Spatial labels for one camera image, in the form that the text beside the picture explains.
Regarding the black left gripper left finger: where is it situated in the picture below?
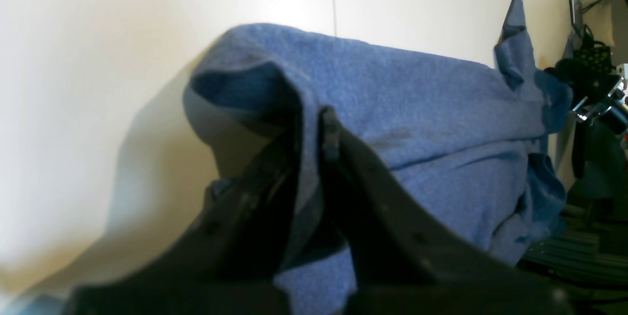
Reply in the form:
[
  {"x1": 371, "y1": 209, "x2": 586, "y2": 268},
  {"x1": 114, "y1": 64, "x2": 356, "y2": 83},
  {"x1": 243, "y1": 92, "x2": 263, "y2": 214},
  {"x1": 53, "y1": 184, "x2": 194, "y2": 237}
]
[{"x1": 63, "y1": 131, "x2": 300, "y2": 315}]

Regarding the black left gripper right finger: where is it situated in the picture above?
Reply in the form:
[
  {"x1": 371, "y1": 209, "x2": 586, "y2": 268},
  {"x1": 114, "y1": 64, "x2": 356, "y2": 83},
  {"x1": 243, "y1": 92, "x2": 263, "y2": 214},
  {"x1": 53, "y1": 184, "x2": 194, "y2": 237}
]
[{"x1": 319, "y1": 107, "x2": 574, "y2": 315}]

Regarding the blue grey T-shirt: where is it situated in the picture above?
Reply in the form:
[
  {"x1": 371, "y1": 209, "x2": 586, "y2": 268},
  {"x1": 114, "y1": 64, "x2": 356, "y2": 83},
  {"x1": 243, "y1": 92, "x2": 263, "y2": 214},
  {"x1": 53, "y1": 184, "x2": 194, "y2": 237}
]
[{"x1": 183, "y1": 0, "x2": 572, "y2": 315}]

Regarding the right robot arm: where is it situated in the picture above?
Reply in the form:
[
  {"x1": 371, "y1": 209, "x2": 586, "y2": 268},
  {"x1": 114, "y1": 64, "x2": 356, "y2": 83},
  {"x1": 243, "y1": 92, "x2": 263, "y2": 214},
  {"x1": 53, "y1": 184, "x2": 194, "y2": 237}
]
[{"x1": 545, "y1": 25, "x2": 627, "y2": 181}]

